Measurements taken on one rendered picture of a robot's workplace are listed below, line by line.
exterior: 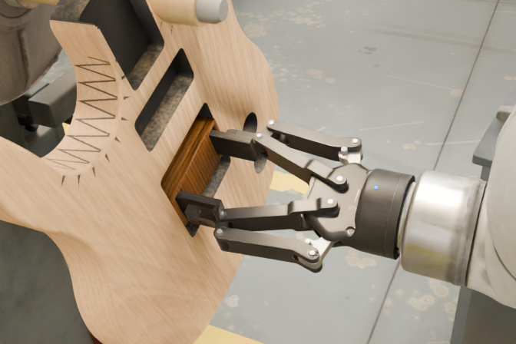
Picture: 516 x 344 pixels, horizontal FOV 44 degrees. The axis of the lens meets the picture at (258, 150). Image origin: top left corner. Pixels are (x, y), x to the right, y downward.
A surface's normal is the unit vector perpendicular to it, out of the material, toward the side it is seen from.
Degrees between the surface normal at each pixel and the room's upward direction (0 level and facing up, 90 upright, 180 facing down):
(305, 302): 0
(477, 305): 90
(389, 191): 20
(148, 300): 88
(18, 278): 90
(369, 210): 48
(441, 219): 38
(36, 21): 97
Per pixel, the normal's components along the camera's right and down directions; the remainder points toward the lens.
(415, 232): -0.40, 0.07
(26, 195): 0.90, 0.18
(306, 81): -0.06, -0.80
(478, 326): -0.53, 0.53
